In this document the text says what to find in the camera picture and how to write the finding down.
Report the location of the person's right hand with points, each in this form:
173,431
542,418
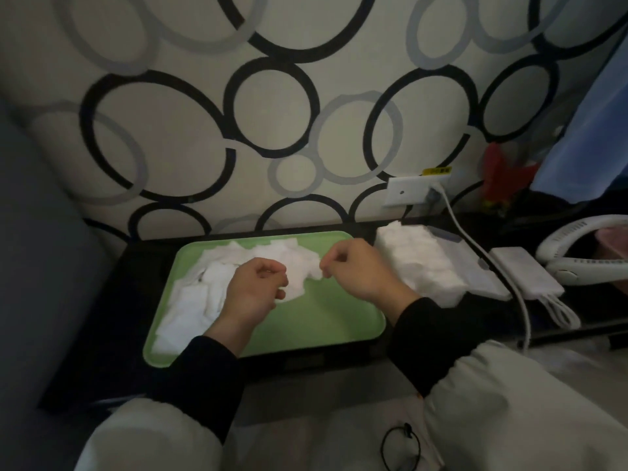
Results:
368,269

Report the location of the person's left hand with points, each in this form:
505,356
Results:
250,294

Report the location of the pile of white cotton pads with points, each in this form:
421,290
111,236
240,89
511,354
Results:
196,309

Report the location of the green plastic tray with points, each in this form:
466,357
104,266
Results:
333,318

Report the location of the clear plastic box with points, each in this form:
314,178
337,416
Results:
441,299

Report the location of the person's left forearm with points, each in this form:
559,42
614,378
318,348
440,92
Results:
186,407

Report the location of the person's right forearm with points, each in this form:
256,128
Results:
490,402

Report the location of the yellow warning sticker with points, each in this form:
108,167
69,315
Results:
436,171

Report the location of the red decoration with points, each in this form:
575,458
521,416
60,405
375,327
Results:
500,181

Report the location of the white power bank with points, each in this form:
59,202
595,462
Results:
527,272

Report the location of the white neck fan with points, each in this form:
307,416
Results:
564,274

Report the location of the grey upholstered sofa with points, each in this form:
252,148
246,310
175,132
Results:
39,289

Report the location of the pink plastic basin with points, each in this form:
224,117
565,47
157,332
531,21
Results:
615,242

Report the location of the blue curtain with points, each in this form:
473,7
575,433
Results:
589,152

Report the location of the white wall socket plate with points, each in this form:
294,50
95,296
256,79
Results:
402,192

